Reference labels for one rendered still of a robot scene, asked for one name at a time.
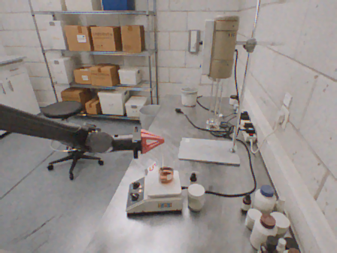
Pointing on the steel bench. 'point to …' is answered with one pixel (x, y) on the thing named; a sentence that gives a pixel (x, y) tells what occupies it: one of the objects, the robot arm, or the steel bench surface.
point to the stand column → (245, 76)
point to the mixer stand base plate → (207, 151)
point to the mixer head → (219, 47)
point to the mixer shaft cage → (214, 110)
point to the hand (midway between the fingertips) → (162, 140)
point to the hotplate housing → (156, 203)
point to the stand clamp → (257, 44)
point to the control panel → (136, 192)
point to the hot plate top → (155, 189)
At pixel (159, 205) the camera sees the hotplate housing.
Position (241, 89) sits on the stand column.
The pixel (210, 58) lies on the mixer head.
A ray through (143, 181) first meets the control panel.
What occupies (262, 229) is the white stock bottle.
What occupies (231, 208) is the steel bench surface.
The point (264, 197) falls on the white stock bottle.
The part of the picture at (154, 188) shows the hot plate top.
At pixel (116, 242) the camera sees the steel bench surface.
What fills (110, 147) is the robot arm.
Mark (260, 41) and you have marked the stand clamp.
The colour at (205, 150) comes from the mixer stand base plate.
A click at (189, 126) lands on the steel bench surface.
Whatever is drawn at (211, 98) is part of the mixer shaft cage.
